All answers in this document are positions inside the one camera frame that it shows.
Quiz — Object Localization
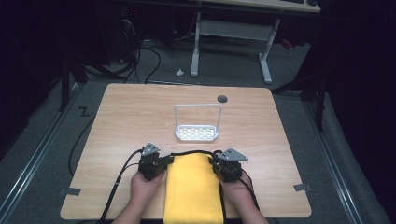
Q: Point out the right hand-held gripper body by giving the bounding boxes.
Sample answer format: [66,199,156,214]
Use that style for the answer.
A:
[214,147,249,183]

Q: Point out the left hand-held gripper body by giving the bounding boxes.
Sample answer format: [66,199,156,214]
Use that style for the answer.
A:
[137,142,165,182]

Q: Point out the yellow cloth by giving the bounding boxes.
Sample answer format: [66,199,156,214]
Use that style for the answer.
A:
[163,152,225,224]

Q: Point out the person's left hand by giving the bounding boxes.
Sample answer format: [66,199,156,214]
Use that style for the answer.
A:
[129,170,166,208]

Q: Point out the person's right hand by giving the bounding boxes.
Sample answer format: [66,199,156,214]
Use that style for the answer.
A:
[217,170,254,204]

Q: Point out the black stand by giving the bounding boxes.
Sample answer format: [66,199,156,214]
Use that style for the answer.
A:
[59,52,90,112]
[270,66,328,133]

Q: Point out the dark computer tower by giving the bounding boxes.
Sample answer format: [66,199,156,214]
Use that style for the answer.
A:
[120,5,141,45]

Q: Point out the white plastic rack with handle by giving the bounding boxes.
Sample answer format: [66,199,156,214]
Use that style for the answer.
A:
[174,103,224,143]

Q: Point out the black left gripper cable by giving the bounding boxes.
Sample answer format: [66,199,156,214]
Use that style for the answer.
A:
[98,148,145,224]

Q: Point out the bundle of black floor cables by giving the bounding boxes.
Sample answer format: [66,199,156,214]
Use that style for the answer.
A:
[115,18,163,85]

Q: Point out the metal floor rail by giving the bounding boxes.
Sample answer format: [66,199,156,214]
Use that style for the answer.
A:
[0,83,84,222]
[303,99,365,224]

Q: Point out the white frame desk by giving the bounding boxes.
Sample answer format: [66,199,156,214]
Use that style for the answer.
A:
[189,0,321,85]

